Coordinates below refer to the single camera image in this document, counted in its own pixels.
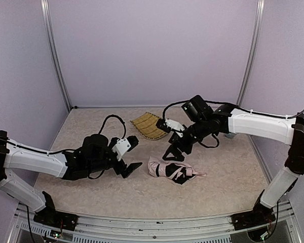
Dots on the right aluminium corner post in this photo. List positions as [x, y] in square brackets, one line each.
[252, 51]

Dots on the woven bamboo tray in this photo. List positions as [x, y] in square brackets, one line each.
[146, 126]

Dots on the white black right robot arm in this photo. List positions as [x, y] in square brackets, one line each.
[229, 118]

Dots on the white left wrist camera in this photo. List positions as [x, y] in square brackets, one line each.
[124, 145]

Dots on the pink folding umbrella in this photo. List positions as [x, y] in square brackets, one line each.
[179, 173]

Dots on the light blue mug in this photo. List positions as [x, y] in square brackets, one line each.
[230, 135]

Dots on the aluminium front rail frame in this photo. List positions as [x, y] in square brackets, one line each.
[217, 228]

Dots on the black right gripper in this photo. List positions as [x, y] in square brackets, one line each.
[179, 141]

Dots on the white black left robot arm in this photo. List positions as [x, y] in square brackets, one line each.
[97, 154]

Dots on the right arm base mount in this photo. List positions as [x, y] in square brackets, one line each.
[259, 215]

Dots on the left aluminium corner post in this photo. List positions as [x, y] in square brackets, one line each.
[54, 54]

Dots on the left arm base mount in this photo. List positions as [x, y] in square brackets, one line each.
[51, 217]

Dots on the aluminium corner post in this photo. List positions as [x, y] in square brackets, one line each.
[54, 54]
[252, 51]

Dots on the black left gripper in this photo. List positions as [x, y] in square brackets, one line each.
[119, 165]

